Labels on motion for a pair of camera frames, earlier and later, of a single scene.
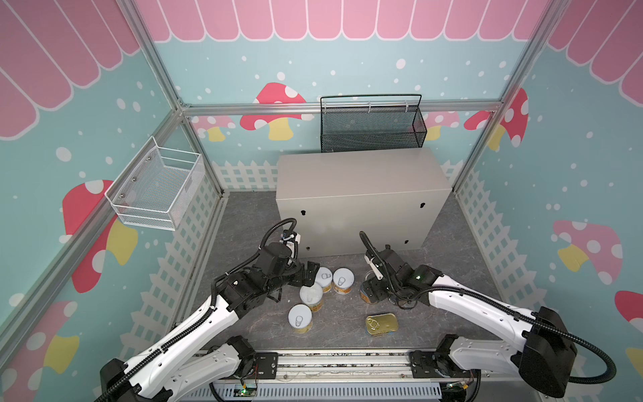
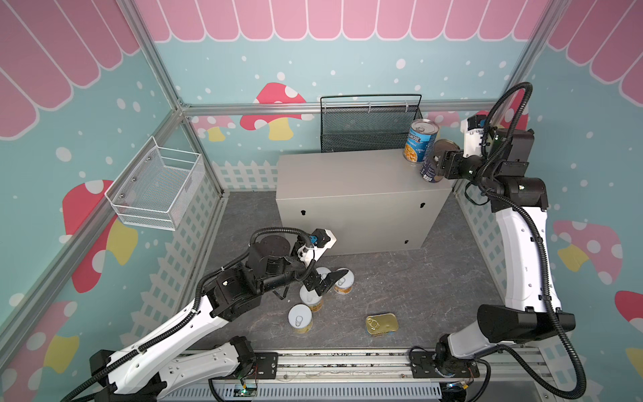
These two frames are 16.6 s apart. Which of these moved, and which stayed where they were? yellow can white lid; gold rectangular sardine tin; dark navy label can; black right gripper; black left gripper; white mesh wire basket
Moved: black right gripper; dark navy label can
Stayed: white mesh wire basket; black left gripper; gold rectangular sardine tin; yellow can white lid
